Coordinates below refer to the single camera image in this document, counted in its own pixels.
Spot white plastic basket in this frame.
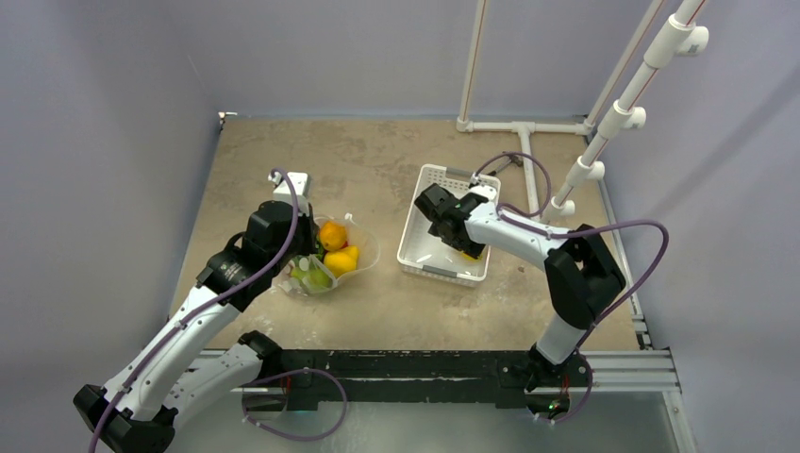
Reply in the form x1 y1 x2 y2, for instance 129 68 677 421
396 164 491 287

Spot white pvc pipe frame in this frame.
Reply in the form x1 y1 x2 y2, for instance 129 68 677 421
456 0 709 224

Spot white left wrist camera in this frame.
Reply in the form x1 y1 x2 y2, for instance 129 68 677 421
268 169 311 205

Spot green lime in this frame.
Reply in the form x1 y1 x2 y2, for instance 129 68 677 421
290 256 334 294

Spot black hammer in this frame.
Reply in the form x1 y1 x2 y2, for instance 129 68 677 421
489 155 524 176

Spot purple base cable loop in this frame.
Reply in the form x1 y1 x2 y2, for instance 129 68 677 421
241 367 349 444

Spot yellow bell pepper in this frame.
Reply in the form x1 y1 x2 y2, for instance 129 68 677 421
323 245 360 278

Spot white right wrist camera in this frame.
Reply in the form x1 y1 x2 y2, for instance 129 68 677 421
469 174 499 203

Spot small orange pepper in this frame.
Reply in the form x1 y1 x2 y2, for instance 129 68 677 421
318 221 348 252

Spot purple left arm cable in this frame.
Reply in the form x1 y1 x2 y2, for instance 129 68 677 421
87 166 307 453

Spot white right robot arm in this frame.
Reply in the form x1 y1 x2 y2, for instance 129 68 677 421
413 183 626 384

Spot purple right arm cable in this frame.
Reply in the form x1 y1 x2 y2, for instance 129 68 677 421
472 151 671 351

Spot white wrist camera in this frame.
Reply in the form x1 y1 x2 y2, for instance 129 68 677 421
469 174 499 203
268 169 311 205

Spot clear zip top bag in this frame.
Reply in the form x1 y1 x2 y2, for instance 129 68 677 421
276 213 380 296

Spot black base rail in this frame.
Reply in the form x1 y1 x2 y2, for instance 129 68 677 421
134 347 681 414

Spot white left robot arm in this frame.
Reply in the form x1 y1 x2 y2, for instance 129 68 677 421
74 195 317 452

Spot green ridged squash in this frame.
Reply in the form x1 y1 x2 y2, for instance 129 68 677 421
313 239 326 262

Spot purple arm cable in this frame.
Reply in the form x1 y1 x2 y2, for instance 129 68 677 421
87 166 307 453
472 151 671 351

